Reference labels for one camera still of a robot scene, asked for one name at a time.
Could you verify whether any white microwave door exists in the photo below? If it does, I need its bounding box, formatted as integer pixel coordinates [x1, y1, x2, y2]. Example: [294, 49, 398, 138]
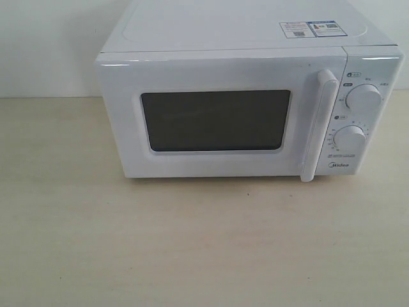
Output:
[95, 47, 347, 182]

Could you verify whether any white Midea microwave body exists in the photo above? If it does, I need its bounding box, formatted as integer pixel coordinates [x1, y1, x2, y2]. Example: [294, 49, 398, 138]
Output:
[98, 1, 404, 177]

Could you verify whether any lower white timer knob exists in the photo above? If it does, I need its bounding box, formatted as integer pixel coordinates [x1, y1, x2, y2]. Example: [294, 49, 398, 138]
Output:
[334, 125, 366, 150]

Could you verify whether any blue white info sticker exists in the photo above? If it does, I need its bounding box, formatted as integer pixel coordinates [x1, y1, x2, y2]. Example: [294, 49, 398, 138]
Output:
[279, 20, 348, 38]

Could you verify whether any upper white power knob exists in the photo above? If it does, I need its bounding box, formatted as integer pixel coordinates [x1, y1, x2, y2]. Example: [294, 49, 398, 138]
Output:
[346, 84, 382, 113]

